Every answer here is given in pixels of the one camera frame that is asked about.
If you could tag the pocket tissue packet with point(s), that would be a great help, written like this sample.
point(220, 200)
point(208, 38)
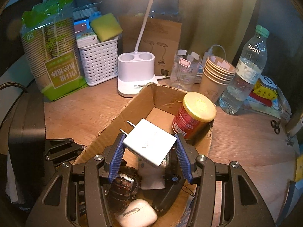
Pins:
point(87, 39)

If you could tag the white desk lamp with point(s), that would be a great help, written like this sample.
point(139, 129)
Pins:
point(135, 75)

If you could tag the white pill bottle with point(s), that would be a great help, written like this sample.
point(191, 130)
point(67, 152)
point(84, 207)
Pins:
point(151, 179)

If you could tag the green paper cup pack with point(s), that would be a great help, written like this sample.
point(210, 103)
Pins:
point(52, 59)

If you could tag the yellow green sponge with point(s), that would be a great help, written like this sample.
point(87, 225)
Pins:
point(106, 27)

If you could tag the yellow wet wipes pack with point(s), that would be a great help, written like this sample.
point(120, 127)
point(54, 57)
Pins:
point(264, 92)

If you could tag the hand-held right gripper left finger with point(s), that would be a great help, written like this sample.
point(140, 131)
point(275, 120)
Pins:
point(114, 160)

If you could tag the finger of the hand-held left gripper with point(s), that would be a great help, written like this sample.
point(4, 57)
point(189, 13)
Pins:
point(60, 161)
point(64, 146)

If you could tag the brown lamp carton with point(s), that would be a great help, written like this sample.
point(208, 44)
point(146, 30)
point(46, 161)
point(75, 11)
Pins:
point(165, 40)

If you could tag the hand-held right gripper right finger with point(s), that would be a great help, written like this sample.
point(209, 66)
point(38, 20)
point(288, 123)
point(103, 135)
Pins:
point(183, 160)

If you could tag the white earbuds case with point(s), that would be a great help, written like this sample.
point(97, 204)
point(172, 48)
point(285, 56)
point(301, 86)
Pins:
point(137, 214)

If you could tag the red flat box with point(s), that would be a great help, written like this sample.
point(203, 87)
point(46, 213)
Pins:
point(259, 100)

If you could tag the phone with lit screen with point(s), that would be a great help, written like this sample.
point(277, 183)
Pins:
point(81, 26)

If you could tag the stack of brown paper cups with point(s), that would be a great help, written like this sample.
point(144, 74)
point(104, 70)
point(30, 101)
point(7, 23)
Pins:
point(214, 82)

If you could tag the white charger plug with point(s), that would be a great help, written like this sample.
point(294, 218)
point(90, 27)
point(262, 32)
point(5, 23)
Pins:
point(150, 141)

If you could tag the white power bank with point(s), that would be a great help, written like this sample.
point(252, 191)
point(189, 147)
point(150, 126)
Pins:
point(268, 82)

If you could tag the yellow tissue box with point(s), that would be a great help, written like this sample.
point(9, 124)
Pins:
point(298, 169)

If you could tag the black flashlight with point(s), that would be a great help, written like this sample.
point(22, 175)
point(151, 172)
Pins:
point(167, 196)

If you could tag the black scissors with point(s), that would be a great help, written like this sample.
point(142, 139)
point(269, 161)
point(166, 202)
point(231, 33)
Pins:
point(275, 126)

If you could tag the yellow curtain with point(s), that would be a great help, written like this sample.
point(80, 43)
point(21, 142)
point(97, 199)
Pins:
point(213, 16)

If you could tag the cardboard box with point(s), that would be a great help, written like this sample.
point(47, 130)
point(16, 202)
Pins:
point(139, 106)

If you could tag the clear water bottle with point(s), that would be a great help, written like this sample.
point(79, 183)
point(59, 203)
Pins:
point(246, 75)

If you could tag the white plastic basket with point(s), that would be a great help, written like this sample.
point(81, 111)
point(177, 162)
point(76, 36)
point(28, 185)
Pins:
point(99, 63)

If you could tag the grey curved bar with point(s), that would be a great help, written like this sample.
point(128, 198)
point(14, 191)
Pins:
point(290, 198)

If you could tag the red tin yellow lid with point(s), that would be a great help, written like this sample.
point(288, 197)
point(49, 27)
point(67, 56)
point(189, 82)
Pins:
point(191, 115)

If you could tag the bunch of keys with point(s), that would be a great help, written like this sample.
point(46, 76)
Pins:
point(289, 140)

